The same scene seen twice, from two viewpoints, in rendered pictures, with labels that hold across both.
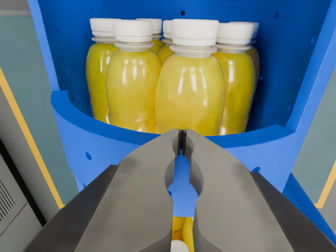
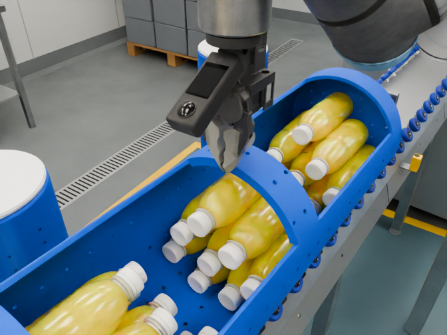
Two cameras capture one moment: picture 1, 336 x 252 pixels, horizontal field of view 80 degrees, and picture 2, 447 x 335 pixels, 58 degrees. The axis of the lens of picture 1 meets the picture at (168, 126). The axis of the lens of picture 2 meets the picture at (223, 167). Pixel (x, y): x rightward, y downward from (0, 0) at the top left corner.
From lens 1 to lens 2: 51 cm
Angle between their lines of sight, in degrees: 36
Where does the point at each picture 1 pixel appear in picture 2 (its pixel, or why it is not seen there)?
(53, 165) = not seen: outside the picture
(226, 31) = (184, 230)
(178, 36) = (207, 220)
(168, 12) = (211, 314)
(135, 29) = (227, 246)
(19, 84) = not seen: outside the picture
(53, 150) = not seen: outside the picture
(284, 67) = (165, 213)
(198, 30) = (197, 215)
